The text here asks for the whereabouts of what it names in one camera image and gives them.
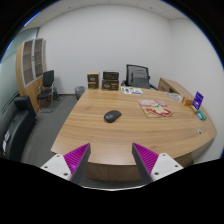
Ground small green box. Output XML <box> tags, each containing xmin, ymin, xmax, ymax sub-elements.
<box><xmin>197</xmin><ymin>111</ymin><xmax>207</xmax><ymax>120</ymax></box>

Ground wooden side desk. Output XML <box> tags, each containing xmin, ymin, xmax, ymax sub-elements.
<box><xmin>158</xmin><ymin>78</ymin><xmax>194</xmax><ymax>106</ymax></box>

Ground wooden glass-door cabinet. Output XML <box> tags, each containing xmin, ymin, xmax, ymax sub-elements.
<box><xmin>15</xmin><ymin>39</ymin><xmax>45</xmax><ymax>107</ymax></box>

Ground white round plate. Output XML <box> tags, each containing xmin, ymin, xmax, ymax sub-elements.
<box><xmin>167</xmin><ymin>93</ymin><xmax>183</xmax><ymax>101</ymax></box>

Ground dark grey computer mouse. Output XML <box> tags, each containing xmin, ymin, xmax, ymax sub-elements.
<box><xmin>104</xmin><ymin>110</ymin><xmax>122</xmax><ymax>123</ymax></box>

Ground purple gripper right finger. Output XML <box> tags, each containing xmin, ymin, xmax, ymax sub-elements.
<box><xmin>131</xmin><ymin>142</ymin><xmax>185</xmax><ymax>185</ymax></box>

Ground dark brown stacked boxes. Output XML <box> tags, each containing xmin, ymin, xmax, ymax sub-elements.
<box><xmin>102</xmin><ymin>71</ymin><xmax>119</xmax><ymax>90</ymax></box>

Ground black visitor chair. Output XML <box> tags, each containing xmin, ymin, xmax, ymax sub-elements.
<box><xmin>37</xmin><ymin>70</ymin><xmax>60</xmax><ymax>105</ymax></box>

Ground grey mesh office chair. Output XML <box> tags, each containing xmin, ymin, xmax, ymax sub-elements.
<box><xmin>121</xmin><ymin>64</ymin><xmax>156</xmax><ymax>90</ymax></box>

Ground grey waste bin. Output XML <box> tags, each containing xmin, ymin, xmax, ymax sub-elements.
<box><xmin>74</xmin><ymin>86</ymin><xmax>85</xmax><ymax>100</ymax></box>

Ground white green leaflet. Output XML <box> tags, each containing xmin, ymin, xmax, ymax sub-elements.
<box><xmin>120</xmin><ymin>86</ymin><xmax>143</xmax><ymax>95</ymax></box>

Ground brown box left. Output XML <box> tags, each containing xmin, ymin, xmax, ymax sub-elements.
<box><xmin>87</xmin><ymin>72</ymin><xmax>99</xmax><ymax>89</ymax></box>

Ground purple sign card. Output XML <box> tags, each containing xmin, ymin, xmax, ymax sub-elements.
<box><xmin>192</xmin><ymin>92</ymin><xmax>204</xmax><ymax>110</ymax></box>

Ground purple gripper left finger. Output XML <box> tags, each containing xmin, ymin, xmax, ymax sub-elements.
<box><xmin>40</xmin><ymin>142</ymin><xmax>92</xmax><ymax>186</ymax></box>

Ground black leather sofa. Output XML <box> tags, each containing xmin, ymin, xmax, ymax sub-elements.
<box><xmin>0</xmin><ymin>96</ymin><xmax>37</xmax><ymax>162</ymax></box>

